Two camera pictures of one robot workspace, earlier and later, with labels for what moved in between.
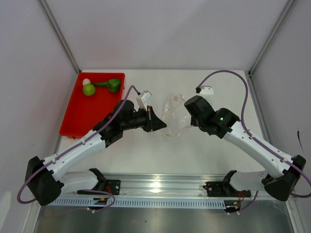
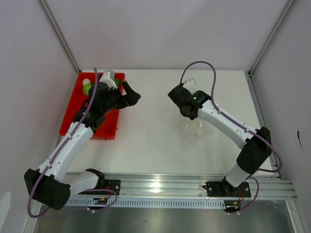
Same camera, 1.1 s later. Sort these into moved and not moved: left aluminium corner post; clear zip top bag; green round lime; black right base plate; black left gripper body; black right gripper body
Moved: black left gripper body; black right gripper body; clear zip top bag
Not moved: left aluminium corner post; black right base plate; green round lime
